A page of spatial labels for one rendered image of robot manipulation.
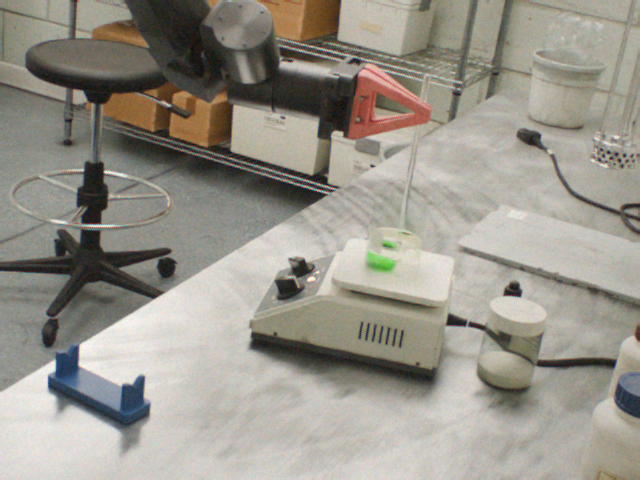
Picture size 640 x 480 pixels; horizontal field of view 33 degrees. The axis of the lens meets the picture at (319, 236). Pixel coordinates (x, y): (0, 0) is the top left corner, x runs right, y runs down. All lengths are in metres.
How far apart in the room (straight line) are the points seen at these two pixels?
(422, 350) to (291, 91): 0.29
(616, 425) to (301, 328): 0.36
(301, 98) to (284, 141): 2.45
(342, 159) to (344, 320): 2.32
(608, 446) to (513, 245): 0.60
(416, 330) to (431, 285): 0.05
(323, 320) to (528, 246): 0.46
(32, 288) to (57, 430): 1.94
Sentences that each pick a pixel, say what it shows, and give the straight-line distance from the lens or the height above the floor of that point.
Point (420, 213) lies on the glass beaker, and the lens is 1.09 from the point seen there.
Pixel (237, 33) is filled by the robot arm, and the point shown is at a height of 1.07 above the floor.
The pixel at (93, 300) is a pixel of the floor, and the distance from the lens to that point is 2.85.
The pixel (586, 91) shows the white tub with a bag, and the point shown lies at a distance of 2.13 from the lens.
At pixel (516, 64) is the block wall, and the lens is 3.59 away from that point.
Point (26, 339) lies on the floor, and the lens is 2.66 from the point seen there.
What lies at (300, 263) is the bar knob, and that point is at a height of 0.81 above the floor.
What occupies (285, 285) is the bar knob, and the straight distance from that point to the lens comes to 1.13.
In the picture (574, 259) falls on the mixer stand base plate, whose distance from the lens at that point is 1.47.
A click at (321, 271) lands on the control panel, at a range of 1.16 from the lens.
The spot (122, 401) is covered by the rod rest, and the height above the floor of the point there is 0.77.
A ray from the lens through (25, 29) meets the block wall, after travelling 4.57.
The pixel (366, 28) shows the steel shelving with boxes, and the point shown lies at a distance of 3.41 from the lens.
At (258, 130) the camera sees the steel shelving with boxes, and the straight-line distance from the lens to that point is 3.55.
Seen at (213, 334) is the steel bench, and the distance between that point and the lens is 1.14.
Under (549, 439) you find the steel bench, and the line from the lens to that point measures 1.06.
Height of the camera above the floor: 1.29
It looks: 22 degrees down
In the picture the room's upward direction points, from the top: 8 degrees clockwise
